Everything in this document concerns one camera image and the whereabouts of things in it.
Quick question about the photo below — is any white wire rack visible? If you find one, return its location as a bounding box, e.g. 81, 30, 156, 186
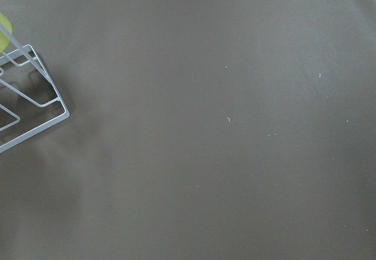
1, 25, 70, 153

